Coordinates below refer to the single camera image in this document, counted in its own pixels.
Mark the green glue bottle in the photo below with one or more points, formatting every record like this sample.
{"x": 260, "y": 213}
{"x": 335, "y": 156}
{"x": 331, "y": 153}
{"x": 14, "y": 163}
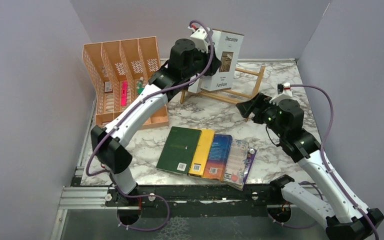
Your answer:
{"x": 140, "y": 85}

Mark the blue orange book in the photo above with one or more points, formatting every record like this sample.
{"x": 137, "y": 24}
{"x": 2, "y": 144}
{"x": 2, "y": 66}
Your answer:
{"x": 218, "y": 156}

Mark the white Decorate Furniture book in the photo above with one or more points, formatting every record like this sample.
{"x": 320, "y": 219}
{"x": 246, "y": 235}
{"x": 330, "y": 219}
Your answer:
{"x": 227, "y": 45}

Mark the black metal base rail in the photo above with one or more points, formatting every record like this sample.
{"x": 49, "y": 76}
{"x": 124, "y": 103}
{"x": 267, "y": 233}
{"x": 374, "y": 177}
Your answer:
{"x": 185, "y": 201}

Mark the small red white box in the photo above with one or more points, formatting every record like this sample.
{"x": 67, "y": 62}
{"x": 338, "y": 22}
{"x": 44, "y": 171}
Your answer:
{"x": 107, "y": 87}

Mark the wooden book rack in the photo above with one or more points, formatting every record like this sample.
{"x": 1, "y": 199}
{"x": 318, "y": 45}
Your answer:
{"x": 220, "y": 95}

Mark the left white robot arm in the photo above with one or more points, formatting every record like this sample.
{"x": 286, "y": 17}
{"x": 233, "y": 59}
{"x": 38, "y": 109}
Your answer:
{"x": 186, "y": 64}

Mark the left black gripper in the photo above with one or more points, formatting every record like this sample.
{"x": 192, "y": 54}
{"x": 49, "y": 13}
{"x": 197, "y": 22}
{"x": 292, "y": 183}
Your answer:
{"x": 215, "y": 63}

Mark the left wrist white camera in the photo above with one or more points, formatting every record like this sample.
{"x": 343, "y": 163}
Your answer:
{"x": 200, "y": 38}

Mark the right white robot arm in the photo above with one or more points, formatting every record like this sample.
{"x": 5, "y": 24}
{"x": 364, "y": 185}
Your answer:
{"x": 342, "y": 214}

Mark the yellow book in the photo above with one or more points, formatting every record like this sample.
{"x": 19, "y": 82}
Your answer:
{"x": 202, "y": 152}

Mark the floral purple book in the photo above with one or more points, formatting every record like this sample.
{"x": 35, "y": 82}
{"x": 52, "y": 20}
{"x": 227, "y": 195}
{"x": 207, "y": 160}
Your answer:
{"x": 239, "y": 162}

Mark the dark green book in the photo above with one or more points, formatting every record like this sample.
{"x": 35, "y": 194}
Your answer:
{"x": 179, "y": 150}

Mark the white Afternoon tea book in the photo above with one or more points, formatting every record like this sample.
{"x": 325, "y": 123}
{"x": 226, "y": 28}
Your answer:
{"x": 195, "y": 88}

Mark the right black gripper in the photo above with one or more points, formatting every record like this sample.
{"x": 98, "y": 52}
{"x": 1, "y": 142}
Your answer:
{"x": 262, "y": 102}

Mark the pink highlighter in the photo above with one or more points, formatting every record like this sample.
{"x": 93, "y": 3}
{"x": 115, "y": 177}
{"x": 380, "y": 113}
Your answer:
{"x": 123, "y": 95}

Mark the orange plastic file organizer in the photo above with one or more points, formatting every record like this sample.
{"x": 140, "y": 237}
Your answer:
{"x": 117, "y": 61}

